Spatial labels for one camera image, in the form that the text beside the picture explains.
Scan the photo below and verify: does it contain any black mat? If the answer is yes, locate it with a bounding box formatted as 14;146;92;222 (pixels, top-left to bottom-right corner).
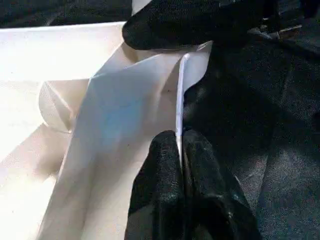
0;0;320;240

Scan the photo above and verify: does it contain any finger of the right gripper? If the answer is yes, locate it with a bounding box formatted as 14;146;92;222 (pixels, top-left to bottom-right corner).
122;0;266;52

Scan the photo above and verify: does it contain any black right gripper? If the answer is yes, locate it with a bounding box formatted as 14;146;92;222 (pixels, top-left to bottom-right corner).
247;0;320;48

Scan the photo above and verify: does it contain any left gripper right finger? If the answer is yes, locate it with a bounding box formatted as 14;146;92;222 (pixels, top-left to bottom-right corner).
181;129;262;240

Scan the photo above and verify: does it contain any white plastic table leg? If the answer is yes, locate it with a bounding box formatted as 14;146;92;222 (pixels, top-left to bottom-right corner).
131;0;152;16

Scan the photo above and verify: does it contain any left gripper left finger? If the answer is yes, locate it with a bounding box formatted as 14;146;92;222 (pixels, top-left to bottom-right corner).
124;131;186;240

